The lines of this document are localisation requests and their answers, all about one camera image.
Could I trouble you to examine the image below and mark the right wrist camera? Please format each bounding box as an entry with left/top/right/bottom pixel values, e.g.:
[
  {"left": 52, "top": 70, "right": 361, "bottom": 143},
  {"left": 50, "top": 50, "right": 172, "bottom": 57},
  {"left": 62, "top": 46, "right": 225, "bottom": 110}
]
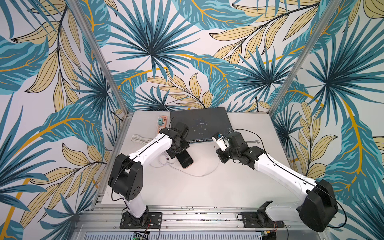
[{"left": 212, "top": 133, "right": 227, "bottom": 152}]

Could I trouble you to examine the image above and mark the grey network switch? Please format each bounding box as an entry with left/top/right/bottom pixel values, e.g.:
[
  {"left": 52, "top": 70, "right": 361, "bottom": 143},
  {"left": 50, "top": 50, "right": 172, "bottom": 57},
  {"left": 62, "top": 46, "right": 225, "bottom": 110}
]
[{"left": 171, "top": 107, "right": 233, "bottom": 144}]

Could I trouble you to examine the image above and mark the aluminium front rail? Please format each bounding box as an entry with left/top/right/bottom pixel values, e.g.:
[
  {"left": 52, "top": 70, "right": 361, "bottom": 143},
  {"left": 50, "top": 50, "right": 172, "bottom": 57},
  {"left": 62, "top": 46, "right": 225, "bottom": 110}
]
[{"left": 70, "top": 205, "right": 331, "bottom": 233}]

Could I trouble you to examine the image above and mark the coiled white cable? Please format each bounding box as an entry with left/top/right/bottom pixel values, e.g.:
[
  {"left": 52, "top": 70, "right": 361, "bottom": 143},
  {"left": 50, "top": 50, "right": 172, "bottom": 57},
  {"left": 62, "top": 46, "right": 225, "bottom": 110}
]
[{"left": 130, "top": 134, "right": 152, "bottom": 145}]

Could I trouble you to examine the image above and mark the white charging cable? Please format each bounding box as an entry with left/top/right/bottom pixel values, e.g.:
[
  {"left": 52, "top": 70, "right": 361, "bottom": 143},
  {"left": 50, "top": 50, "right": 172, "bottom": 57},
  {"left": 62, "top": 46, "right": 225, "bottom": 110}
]
[{"left": 149, "top": 151, "right": 221, "bottom": 178}]

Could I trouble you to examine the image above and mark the black smartphone pink case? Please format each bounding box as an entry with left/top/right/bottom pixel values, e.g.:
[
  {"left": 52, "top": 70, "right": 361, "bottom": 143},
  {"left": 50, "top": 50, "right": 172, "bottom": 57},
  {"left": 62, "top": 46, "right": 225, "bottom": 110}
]
[{"left": 176, "top": 151, "right": 194, "bottom": 169}]

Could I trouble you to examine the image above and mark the silver open-end wrench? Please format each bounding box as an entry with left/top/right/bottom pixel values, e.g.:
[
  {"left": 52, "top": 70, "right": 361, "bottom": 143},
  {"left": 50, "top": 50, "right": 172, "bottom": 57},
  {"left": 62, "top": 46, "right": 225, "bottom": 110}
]
[{"left": 247, "top": 140, "right": 260, "bottom": 144}]

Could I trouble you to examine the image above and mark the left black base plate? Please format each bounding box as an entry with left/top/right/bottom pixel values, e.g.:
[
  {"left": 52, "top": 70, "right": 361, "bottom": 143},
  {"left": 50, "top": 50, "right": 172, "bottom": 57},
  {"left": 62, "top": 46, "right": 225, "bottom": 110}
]
[{"left": 119, "top": 212, "right": 163, "bottom": 230}]

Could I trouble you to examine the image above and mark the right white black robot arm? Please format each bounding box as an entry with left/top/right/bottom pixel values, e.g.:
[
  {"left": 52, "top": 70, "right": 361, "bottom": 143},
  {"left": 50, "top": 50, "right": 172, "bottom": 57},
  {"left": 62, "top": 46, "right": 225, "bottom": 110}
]
[{"left": 212, "top": 131, "right": 340, "bottom": 233}]

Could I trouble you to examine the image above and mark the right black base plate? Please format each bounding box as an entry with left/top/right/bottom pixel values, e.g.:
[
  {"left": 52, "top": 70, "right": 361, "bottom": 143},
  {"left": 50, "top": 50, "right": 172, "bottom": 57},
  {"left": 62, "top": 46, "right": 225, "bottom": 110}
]
[{"left": 238, "top": 212, "right": 285, "bottom": 229}]

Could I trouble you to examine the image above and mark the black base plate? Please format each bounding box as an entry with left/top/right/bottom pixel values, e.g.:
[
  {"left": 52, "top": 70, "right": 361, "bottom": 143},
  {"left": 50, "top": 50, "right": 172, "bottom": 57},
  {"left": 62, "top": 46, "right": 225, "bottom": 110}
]
[
  {"left": 119, "top": 212, "right": 163, "bottom": 230},
  {"left": 238, "top": 212, "right": 285, "bottom": 229}
]

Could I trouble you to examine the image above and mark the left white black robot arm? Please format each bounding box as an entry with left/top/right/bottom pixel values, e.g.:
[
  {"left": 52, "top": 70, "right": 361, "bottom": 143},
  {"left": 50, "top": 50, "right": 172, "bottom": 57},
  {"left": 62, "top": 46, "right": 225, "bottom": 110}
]
[{"left": 108, "top": 122, "right": 189, "bottom": 225}]

